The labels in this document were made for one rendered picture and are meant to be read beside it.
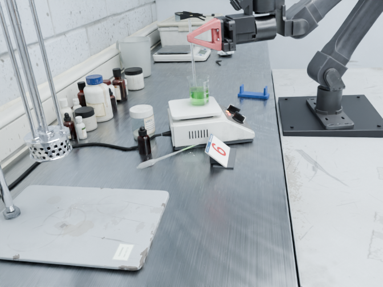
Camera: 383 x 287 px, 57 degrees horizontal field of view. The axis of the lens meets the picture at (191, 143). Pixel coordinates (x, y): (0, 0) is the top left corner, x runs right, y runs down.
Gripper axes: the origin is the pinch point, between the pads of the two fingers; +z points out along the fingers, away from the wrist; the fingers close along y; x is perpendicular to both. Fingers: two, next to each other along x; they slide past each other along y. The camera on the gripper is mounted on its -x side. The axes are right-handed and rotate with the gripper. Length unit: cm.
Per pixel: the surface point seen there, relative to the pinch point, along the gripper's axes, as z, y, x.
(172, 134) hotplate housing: 7.6, 7.0, 20.0
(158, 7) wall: -5, -153, 6
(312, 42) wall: -92, -122, 34
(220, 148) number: -2.6, 12.3, 23.0
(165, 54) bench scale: -1, -86, 21
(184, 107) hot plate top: 3.5, 1.9, 15.9
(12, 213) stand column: 39, 27, 21
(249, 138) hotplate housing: -10.7, 8.1, 23.8
